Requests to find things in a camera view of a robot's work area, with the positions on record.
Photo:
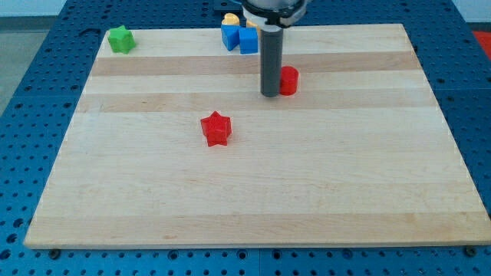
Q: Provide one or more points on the red star block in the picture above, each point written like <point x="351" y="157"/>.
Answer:
<point x="216" y="129"/>

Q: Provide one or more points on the yellow block behind rod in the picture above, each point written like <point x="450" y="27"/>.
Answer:
<point x="250" y="24"/>

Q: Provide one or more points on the red object at edge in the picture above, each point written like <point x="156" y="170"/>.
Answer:
<point x="484" y="39"/>

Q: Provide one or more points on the green star block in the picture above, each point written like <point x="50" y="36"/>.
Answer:
<point x="121" y="40"/>

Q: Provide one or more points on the wooden board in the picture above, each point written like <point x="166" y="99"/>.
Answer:
<point x="360" y="156"/>

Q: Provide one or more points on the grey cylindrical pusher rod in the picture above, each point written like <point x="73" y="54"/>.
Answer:
<point x="271" y="62"/>

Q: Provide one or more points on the yellow heart block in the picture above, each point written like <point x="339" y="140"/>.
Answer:
<point x="230" y="19"/>

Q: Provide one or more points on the blue triangular block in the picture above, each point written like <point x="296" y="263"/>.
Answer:
<point x="230" y="36"/>

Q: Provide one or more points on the red cylinder block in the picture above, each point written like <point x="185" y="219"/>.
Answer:
<point x="288" y="81"/>

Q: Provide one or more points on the blue cube block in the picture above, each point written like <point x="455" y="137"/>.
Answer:
<point x="248" y="40"/>

